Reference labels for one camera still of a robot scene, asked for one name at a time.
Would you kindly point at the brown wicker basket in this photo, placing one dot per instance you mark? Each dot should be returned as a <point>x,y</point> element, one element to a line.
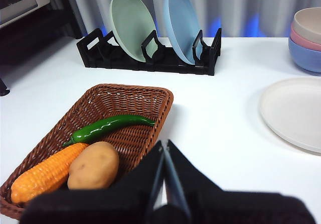
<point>125,101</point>

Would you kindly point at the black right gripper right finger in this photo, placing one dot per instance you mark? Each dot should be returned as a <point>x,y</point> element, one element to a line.
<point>238,209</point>

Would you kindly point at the white flat plate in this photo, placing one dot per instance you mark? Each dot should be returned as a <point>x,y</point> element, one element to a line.
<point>296,111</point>

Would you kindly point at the orange toy corn cob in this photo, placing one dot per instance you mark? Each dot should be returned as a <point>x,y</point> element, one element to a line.
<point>42,176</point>

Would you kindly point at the white pleated curtain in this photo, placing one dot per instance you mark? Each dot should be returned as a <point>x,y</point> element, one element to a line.
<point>238,8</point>

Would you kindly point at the blue bowl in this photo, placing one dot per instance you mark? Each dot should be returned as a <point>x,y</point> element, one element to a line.
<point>306,59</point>

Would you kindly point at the pale blue plate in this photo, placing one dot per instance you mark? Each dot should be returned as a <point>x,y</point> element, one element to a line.
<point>180,25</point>

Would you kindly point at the green toy cucumber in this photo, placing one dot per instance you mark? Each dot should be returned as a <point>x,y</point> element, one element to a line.
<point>107,127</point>

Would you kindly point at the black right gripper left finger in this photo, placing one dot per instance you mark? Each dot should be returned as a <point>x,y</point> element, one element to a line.
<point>100,206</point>

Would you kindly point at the pink bowl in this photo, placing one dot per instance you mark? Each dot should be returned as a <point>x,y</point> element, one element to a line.
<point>301,40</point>

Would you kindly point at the black dish rack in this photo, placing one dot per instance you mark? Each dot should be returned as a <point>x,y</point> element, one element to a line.
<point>165,67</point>

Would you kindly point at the pale green plate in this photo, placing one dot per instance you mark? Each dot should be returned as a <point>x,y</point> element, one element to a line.
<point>133,25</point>

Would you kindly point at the beige bowl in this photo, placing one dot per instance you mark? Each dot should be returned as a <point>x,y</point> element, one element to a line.
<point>311,25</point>

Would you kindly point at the tan toy potato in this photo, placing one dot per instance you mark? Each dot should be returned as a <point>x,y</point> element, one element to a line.
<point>95,166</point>

